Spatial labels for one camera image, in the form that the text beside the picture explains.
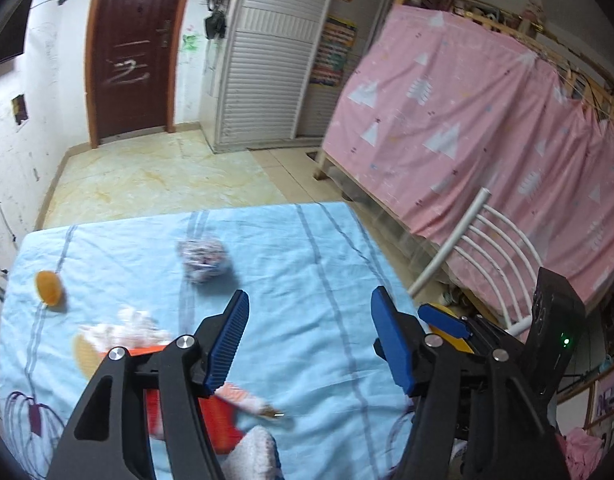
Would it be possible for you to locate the light blue bed sheet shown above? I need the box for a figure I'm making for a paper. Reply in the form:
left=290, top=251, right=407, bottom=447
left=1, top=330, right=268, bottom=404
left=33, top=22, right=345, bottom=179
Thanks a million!
left=0, top=200, right=433, bottom=480

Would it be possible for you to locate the small glass bottle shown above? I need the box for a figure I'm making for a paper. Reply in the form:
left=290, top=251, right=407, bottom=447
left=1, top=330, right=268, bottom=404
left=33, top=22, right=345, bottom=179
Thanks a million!
left=216, top=382, right=284, bottom=419

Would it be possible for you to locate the dark brown door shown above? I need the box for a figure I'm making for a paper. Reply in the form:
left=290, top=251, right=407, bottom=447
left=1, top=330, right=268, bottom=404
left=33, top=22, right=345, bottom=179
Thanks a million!
left=84, top=0, right=188, bottom=148

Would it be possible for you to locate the white metal chair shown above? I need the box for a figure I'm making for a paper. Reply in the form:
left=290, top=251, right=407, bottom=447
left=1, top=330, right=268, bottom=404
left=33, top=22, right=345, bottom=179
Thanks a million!
left=408, top=188, right=543, bottom=337

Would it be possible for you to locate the white slatted wardrobe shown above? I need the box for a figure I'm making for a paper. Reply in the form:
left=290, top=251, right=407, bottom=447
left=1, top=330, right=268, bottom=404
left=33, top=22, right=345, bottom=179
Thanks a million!
left=200, top=0, right=392, bottom=153

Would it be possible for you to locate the colourful wall chart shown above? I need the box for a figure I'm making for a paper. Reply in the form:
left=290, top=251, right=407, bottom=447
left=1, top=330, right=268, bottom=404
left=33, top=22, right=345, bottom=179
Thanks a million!
left=309, top=15, right=357, bottom=87

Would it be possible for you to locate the orange tissue box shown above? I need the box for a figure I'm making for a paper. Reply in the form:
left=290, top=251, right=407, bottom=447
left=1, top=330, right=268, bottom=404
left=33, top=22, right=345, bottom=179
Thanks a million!
left=74, top=341, right=241, bottom=478

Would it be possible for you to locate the black wall television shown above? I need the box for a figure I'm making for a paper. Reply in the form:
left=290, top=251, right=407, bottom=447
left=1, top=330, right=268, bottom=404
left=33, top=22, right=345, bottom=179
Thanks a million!
left=0, top=0, right=32, bottom=65

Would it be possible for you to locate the yellow trash bin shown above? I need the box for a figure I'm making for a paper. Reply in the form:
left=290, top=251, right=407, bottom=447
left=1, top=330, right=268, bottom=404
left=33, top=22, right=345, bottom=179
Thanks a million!
left=418, top=304, right=473, bottom=353

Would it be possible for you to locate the pink tree-print curtain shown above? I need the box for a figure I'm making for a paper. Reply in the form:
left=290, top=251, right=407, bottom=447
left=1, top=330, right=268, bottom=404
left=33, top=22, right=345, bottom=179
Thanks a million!
left=323, top=6, right=614, bottom=307

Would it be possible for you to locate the white gloved left hand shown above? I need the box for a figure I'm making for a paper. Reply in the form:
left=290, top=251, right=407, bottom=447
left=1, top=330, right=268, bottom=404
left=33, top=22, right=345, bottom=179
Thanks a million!
left=221, top=426, right=284, bottom=480

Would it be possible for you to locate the orange round lid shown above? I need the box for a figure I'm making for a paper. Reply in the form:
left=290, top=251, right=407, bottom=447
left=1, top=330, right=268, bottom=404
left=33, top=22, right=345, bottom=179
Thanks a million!
left=36, top=270, right=64, bottom=308

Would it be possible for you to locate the silver foil wrapper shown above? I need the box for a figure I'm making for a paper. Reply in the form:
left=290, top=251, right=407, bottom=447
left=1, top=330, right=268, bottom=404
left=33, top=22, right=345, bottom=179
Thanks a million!
left=177, top=237, right=231, bottom=284

